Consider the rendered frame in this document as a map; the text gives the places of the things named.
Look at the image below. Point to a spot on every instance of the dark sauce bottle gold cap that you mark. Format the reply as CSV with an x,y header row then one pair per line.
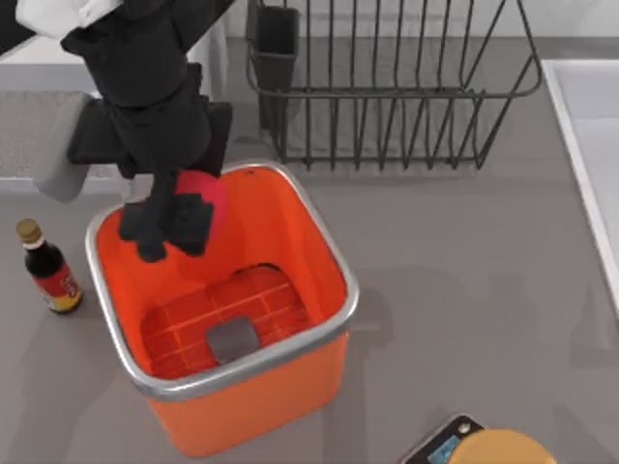
x,y
48,270

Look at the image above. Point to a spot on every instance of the red round object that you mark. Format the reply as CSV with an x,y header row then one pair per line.
x,y
214,195

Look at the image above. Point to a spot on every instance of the grey rounded block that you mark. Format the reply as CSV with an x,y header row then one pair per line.
x,y
232,338

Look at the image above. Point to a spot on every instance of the pale grey rounded box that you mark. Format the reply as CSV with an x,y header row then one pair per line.
x,y
58,159

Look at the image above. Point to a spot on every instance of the orange bin with silver rim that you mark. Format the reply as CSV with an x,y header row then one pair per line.
x,y
271,386

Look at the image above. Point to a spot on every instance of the yellow round object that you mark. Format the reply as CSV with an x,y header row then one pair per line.
x,y
503,447

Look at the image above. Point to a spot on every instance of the black kitchen scale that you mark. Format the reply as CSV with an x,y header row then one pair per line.
x,y
450,440

